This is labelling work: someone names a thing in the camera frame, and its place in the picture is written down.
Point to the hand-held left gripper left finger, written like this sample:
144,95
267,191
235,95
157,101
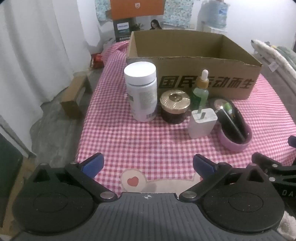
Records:
93,165

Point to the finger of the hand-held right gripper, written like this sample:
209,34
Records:
291,141
266,161

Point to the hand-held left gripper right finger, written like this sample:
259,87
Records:
203,167

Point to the pink oval case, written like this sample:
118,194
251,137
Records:
231,144

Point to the white charger plug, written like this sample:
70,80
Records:
201,126

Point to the green dropper bottle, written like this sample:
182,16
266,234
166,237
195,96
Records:
200,95

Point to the gold lid dark jar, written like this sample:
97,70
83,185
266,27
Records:
174,99

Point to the white supplement bottle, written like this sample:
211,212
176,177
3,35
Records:
141,95

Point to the brown cardboard box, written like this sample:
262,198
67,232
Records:
175,67

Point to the white fluffy cloth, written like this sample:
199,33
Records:
288,226

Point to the black pen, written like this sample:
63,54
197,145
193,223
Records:
232,126

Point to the small green tube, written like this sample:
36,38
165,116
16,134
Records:
227,107

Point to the grey mattress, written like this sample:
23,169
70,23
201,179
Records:
277,74

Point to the small wooden stool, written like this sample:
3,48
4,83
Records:
74,95

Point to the dark panel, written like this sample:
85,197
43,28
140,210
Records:
9,176

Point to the white green plush blanket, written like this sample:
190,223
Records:
270,51

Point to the red snack packet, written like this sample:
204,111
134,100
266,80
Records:
97,60

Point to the white plastic bag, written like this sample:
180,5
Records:
108,45

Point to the printed appliance box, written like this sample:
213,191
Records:
122,27

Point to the blue water jug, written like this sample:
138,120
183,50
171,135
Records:
216,11

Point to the orange box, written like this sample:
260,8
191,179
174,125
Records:
136,8

